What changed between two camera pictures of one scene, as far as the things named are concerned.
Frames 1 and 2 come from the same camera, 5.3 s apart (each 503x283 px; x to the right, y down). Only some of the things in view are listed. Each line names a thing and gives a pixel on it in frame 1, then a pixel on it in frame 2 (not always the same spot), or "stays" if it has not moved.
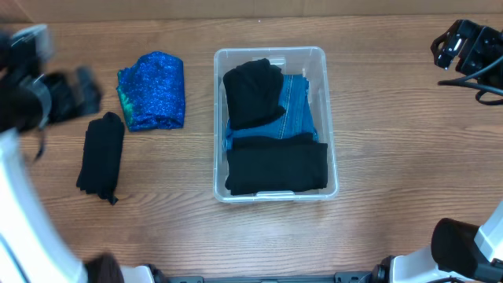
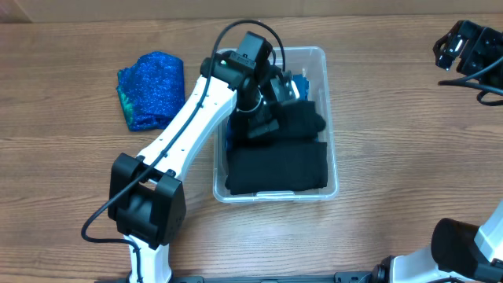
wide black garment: x=260 y=164 stays
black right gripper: x=460 y=45 stays
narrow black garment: x=102 y=156 -> x=299 y=119
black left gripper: x=68 y=95 -> x=266 y=120
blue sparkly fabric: x=152 y=92 stays
